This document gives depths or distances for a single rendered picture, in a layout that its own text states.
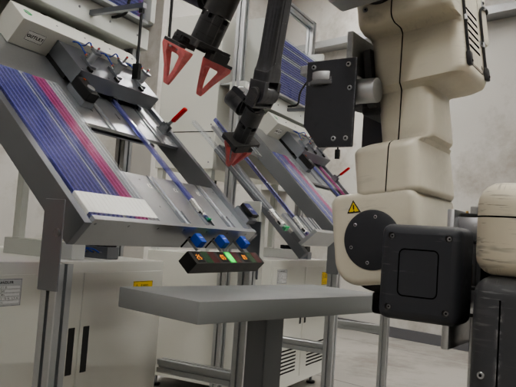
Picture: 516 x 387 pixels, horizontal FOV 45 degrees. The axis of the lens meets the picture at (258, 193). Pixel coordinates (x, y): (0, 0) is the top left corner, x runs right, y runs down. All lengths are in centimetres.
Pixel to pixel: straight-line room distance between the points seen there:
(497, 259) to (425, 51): 44
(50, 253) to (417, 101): 72
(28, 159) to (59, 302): 31
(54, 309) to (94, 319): 54
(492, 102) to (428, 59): 375
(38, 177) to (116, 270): 56
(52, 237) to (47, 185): 13
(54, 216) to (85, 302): 54
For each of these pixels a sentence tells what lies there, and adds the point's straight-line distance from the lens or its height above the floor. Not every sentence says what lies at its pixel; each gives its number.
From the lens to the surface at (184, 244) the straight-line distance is 155.
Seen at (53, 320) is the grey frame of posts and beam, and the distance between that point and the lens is 123.
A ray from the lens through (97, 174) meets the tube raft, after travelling 142.
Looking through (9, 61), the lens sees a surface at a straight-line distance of 168.
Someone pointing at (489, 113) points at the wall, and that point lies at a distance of 488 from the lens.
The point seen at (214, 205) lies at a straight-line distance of 177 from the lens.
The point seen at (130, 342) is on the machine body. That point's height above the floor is 38.
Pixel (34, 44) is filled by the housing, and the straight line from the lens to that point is 182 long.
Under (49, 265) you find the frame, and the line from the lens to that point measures 122.
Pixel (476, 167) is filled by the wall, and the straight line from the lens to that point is 484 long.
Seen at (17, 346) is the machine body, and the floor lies 42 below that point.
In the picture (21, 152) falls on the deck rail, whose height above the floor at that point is 85.
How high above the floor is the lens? 72
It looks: 4 degrees up
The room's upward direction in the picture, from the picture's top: 4 degrees clockwise
